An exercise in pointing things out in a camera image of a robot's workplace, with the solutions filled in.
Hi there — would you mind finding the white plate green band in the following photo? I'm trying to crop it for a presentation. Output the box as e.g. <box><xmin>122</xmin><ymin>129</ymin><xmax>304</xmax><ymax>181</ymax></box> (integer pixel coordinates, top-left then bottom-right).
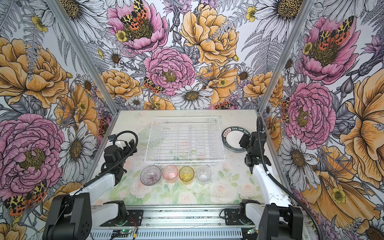
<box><xmin>222</xmin><ymin>127</ymin><xmax>251</xmax><ymax>153</ymax></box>

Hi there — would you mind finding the white ceramic bowl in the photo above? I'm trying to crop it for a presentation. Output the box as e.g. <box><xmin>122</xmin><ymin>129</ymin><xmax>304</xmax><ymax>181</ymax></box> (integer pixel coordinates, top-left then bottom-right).
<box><xmin>140</xmin><ymin>166</ymin><xmax>162</xmax><ymax>186</ymax></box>

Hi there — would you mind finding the pink glass cup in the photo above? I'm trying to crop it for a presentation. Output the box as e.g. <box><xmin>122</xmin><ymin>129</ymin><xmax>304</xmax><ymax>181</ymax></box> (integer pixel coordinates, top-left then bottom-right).
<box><xmin>162</xmin><ymin>165</ymin><xmax>179</xmax><ymax>181</ymax></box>

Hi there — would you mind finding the clear glass cup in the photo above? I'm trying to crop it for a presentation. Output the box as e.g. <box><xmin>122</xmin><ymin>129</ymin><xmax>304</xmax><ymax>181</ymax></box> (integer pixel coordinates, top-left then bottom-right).
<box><xmin>196</xmin><ymin>166</ymin><xmax>212</xmax><ymax>183</ymax></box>

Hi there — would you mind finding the yellow glass cup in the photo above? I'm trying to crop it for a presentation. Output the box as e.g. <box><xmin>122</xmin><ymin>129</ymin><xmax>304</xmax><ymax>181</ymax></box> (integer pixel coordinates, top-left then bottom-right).
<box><xmin>179</xmin><ymin>166</ymin><xmax>195</xmax><ymax>182</ymax></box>

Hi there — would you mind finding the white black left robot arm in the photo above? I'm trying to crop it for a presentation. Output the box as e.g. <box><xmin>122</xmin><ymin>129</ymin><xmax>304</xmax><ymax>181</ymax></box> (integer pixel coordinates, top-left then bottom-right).
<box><xmin>42</xmin><ymin>140</ymin><xmax>137</xmax><ymax>240</ymax></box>

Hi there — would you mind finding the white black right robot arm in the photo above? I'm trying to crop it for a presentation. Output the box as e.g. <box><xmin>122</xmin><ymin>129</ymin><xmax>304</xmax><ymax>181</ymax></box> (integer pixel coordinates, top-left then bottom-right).
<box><xmin>239</xmin><ymin>132</ymin><xmax>304</xmax><ymax>240</ymax></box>

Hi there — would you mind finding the green circuit board left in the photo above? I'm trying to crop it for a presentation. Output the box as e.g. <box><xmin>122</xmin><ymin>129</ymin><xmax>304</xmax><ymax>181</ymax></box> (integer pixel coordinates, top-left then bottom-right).
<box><xmin>110</xmin><ymin>230</ymin><xmax>138</xmax><ymax>240</ymax></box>

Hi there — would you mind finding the green circuit board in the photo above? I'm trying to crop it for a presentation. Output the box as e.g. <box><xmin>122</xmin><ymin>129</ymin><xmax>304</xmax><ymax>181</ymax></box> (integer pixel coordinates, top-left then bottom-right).
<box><xmin>247</xmin><ymin>227</ymin><xmax>259</xmax><ymax>235</ymax></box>
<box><xmin>110</xmin><ymin>230</ymin><xmax>138</xmax><ymax>240</ymax></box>

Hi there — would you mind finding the green circuit board right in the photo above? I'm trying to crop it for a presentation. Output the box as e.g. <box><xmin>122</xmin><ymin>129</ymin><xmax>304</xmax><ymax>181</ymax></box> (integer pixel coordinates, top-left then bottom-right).
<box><xmin>247</xmin><ymin>227</ymin><xmax>259</xmax><ymax>235</ymax></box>

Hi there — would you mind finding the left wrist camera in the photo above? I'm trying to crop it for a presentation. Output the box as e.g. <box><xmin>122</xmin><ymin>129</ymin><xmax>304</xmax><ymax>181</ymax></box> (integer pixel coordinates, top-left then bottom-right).
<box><xmin>108</xmin><ymin>135</ymin><xmax>116</xmax><ymax>143</ymax></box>

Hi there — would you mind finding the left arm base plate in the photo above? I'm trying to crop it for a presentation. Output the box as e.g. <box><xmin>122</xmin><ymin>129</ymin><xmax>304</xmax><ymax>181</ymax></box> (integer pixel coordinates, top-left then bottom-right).
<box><xmin>101</xmin><ymin>210</ymin><xmax>144</xmax><ymax>227</ymax></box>

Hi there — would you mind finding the white wire dish rack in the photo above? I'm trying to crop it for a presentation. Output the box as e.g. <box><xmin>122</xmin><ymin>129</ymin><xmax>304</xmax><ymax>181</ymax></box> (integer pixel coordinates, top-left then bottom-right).
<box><xmin>145</xmin><ymin>117</ymin><xmax>226</xmax><ymax>165</ymax></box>

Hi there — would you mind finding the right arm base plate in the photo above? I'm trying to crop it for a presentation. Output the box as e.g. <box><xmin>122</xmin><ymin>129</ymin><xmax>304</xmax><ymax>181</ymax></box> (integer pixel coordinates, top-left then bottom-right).
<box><xmin>219</xmin><ymin>208</ymin><xmax>262</xmax><ymax>226</ymax></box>

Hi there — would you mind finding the aluminium corner frame post right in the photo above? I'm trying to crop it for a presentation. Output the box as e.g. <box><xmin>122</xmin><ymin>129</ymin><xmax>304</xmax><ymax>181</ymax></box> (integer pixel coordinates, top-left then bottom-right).
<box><xmin>258</xmin><ymin>0</ymin><xmax>315</xmax><ymax>117</ymax></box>

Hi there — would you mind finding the aluminium corner frame post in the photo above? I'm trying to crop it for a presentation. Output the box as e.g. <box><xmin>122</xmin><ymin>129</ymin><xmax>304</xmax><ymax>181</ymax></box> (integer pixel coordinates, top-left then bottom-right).
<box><xmin>258</xmin><ymin>0</ymin><xmax>315</xmax><ymax>117</ymax></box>
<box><xmin>47</xmin><ymin>1</ymin><xmax>119</xmax><ymax>116</ymax></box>

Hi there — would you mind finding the aluminium front rail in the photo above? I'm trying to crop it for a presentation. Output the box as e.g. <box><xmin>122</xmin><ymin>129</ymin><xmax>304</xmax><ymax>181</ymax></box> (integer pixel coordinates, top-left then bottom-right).
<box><xmin>89</xmin><ymin>204</ymin><xmax>271</xmax><ymax>232</ymax></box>

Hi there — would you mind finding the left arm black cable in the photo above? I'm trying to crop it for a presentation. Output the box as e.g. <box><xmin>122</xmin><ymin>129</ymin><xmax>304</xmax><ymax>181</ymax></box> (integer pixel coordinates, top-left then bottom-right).
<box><xmin>49</xmin><ymin>130</ymin><xmax>139</xmax><ymax>240</ymax></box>

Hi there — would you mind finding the aluminium corner frame post left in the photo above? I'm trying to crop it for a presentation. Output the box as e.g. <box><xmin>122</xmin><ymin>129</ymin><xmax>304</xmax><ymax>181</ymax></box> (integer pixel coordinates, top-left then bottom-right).
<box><xmin>47</xmin><ymin>1</ymin><xmax>119</xmax><ymax>116</ymax></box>

